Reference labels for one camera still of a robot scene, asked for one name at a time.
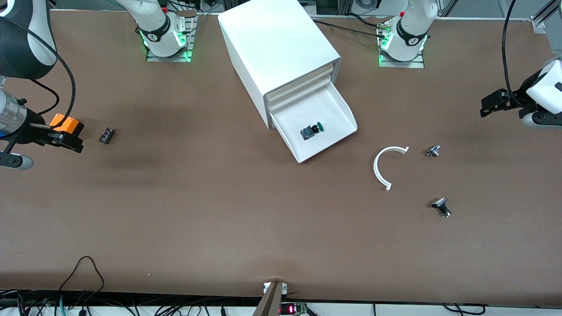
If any green push button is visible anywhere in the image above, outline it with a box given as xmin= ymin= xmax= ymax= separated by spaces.
xmin=300 ymin=122 xmax=324 ymax=141

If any orange box with black base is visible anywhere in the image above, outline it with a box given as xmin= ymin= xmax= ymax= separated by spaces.
xmin=50 ymin=113 xmax=85 ymax=141

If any white curved plastic arc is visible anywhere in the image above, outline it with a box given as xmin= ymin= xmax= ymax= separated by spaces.
xmin=373 ymin=146 xmax=410 ymax=191

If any device with red light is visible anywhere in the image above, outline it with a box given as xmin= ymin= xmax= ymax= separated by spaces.
xmin=280 ymin=302 xmax=308 ymax=316

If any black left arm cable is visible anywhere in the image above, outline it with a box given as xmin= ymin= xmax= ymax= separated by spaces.
xmin=502 ymin=0 xmax=527 ymax=108

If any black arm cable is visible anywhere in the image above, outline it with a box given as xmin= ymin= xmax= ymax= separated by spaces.
xmin=0 ymin=17 xmax=76 ymax=128
xmin=502 ymin=0 xmax=527 ymax=108

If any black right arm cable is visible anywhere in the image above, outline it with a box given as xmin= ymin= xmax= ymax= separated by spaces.
xmin=0 ymin=17 xmax=76 ymax=128

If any aluminium frame rail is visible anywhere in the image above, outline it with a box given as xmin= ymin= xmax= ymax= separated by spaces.
xmin=530 ymin=0 xmax=562 ymax=33

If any aluminium arm base plate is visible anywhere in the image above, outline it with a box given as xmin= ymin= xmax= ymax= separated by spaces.
xmin=146 ymin=10 xmax=197 ymax=62
xmin=378 ymin=20 xmax=425 ymax=68

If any black headed silver switch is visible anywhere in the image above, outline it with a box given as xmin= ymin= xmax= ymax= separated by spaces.
xmin=431 ymin=197 xmax=452 ymax=218

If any thin black looped cable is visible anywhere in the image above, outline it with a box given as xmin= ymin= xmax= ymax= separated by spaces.
xmin=58 ymin=256 xmax=105 ymax=295

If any black cable on table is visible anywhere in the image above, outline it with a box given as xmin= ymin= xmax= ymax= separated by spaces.
xmin=313 ymin=19 xmax=387 ymax=38

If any grey camera stand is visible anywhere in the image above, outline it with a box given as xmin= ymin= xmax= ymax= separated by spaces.
xmin=252 ymin=281 xmax=288 ymax=316

